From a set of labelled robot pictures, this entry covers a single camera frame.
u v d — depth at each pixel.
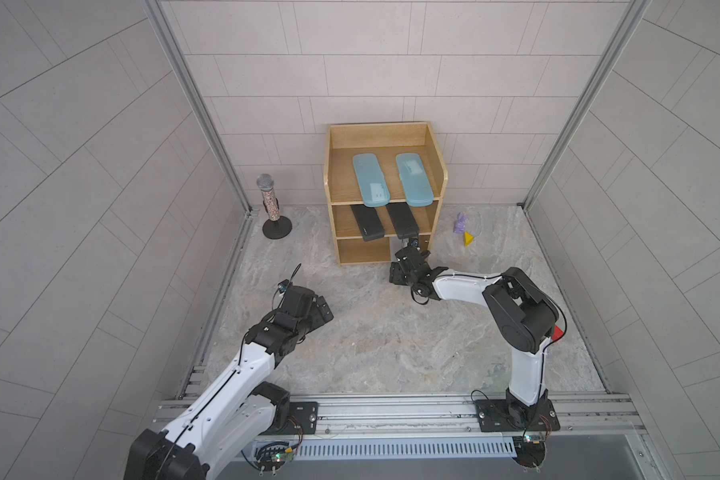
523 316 0.50
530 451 0.69
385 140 0.90
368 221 0.90
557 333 0.82
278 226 1.08
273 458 0.65
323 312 0.73
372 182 0.79
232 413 0.46
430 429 0.71
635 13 0.71
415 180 0.82
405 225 0.87
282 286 0.72
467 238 1.05
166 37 0.74
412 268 0.74
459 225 1.07
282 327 0.60
